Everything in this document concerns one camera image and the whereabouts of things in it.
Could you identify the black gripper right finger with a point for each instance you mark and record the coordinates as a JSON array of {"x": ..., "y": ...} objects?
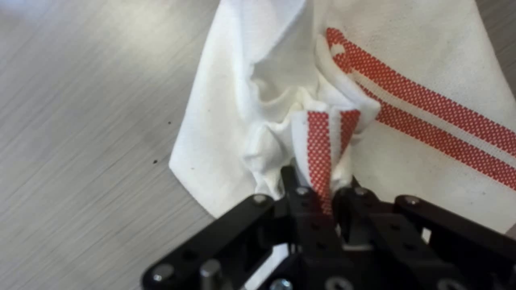
[{"x": 429, "y": 246}]

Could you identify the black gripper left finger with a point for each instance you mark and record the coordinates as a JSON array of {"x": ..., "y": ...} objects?
[{"x": 242, "y": 241}]

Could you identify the white towel with red stripes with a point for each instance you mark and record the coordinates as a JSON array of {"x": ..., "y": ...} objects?
[{"x": 258, "y": 80}]

